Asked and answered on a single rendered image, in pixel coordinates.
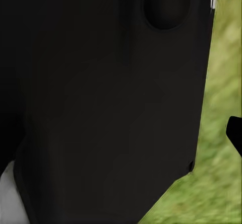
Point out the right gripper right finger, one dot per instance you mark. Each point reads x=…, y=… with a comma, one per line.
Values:
x=234, y=132

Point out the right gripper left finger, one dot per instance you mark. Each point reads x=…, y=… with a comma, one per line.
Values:
x=12, y=132

